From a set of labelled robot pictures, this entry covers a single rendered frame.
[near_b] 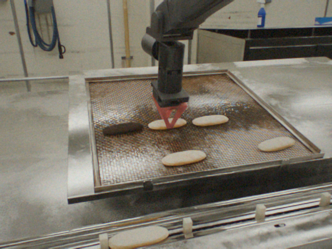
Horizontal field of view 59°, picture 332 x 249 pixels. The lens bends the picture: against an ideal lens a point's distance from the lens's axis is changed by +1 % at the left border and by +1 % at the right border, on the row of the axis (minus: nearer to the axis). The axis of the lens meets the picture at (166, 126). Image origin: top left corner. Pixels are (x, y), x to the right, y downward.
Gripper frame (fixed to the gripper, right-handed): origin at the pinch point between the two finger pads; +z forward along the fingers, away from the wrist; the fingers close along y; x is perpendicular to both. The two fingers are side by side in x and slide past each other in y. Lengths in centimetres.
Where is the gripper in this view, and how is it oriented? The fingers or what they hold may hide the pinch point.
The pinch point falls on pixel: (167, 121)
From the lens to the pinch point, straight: 73.8
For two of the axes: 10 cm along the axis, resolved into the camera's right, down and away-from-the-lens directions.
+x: 9.5, -1.3, 2.8
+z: -0.5, 8.4, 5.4
